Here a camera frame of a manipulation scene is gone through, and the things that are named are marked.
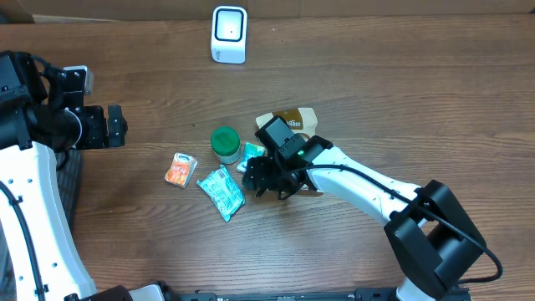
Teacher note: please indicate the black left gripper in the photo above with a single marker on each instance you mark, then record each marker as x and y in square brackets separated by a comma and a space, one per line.
[100, 137]

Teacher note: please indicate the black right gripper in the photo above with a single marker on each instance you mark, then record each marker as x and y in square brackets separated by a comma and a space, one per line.
[259, 175]

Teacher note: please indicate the teal candy packet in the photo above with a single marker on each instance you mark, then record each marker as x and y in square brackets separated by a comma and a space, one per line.
[250, 151]

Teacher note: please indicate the mint green wipes packet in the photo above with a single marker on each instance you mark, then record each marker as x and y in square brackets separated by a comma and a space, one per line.
[224, 192]

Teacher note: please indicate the green lid jar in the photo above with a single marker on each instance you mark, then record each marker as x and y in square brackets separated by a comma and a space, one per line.
[226, 145]

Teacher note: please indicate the brown snack bag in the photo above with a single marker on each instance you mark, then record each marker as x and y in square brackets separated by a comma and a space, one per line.
[299, 119]

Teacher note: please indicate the orange tissue packet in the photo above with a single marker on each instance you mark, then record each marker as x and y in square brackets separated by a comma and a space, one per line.
[181, 170]

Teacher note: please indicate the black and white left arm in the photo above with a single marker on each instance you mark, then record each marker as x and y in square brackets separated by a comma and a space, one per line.
[43, 114]

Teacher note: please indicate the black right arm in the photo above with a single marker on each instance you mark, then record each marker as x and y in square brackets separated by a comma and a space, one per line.
[432, 237]

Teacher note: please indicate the white barcode scanner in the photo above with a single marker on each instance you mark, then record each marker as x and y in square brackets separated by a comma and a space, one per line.
[229, 34]

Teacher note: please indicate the grey mesh basket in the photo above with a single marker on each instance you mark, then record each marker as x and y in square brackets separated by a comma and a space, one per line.
[69, 172]

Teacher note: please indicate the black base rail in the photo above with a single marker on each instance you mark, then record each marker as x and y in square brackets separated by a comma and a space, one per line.
[359, 294]

